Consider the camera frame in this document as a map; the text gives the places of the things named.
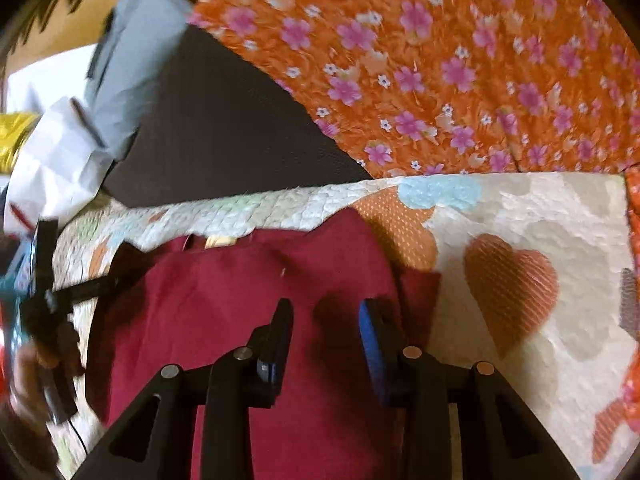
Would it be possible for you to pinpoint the yellow plastic bag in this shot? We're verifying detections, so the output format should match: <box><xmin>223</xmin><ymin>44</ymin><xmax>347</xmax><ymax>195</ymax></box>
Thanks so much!
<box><xmin>0</xmin><ymin>112</ymin><xmax>40</xmax><ymax>174</ymax></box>

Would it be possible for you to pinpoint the orange floral fabric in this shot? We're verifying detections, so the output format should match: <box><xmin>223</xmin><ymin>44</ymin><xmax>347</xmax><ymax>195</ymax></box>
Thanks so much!
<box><xmin>190</xmin><ymin>0</ymin><xmax>639</xmax><ymax>178</ymax></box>

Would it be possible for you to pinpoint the heart patterned white quilt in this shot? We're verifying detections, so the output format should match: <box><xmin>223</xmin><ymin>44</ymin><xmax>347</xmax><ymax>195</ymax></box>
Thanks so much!
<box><xmin>53</xmin><ymin>174</ymin><xmax>639</xmax><ymax>479</ymax></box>

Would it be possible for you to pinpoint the grey laptop bag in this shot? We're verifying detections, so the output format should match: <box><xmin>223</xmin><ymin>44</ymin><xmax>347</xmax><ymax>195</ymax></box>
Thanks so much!
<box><xmin>85</xmin><ymin>0</ymin><xmax>192</xmax><ymax>160</ymax></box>

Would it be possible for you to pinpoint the person's left hand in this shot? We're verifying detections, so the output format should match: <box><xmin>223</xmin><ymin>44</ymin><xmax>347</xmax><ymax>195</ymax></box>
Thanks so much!
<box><xmin>1</xmin><ymin>341</ymin><xmax>51</xmax><ymax>444</ymax></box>

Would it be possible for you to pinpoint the maroon red garment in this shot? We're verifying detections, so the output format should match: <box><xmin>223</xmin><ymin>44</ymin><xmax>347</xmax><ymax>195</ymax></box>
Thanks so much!
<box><xmin>86</xmin><ymin>208</ymin><xmax>440</xmax><ymax>479</ymax></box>

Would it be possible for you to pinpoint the black mattress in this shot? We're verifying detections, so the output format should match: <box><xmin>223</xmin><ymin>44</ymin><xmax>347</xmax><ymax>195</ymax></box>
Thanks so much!
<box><xmin>104</xmin><ymin>26</ymin><xmax>369</xmax><ymax>207</ymax></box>

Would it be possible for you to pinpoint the teal cardboard box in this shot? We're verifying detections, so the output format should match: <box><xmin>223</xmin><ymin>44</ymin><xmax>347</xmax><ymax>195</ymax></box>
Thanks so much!
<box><xmin>1</xmin><ymin>234</ymin><xmax>35</xmax><ymax>396</ymax></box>

